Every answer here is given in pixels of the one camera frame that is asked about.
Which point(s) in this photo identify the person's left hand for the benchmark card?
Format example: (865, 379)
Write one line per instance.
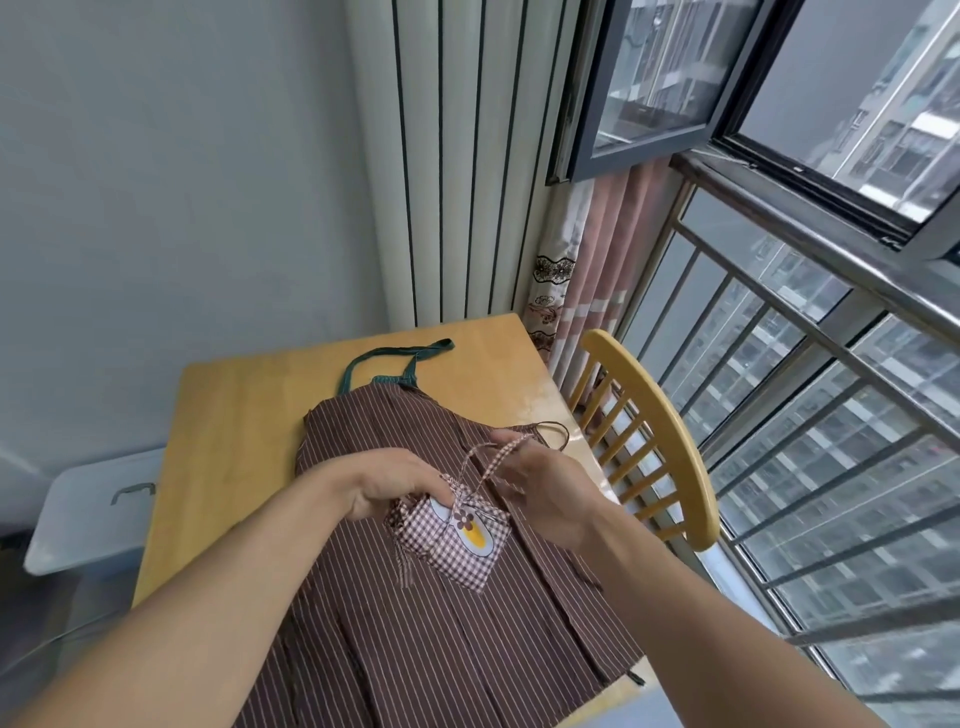
(375, 476)

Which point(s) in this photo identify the person's right hand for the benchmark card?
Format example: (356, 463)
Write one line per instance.
(559, 495)

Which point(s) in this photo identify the person's right fingers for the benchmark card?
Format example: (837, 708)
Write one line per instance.
(516, 461)

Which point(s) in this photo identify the person's left thumb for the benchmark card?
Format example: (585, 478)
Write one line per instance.
(379, 510)

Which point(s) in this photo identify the brown checkered apron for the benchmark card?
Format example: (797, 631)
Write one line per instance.
(450, 536)

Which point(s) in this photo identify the person's left forearm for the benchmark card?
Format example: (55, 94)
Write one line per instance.
(187, 615)

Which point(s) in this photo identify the person's right forearm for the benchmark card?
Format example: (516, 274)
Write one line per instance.
(697, 630)

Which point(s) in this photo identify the yellow wooden chair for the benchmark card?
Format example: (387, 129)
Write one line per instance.
(679, 465)

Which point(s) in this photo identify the patterned lace curtain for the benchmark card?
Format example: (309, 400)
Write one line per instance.
(553, 292)

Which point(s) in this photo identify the pink curtain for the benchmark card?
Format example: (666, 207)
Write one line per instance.
(611, 262)

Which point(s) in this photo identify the white plastic storage box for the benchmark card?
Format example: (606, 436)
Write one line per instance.
(82, 510)

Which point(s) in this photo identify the white vertical panel radiator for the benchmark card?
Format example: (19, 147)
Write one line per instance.
(465, 165)

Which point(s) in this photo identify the grey metal window railing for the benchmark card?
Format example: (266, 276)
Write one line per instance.
(825, 330)

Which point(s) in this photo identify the open dark-framed window sash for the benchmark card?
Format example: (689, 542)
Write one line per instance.
(592, 112)

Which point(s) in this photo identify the dark fixed window frame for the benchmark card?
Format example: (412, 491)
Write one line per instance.
(817, 161)

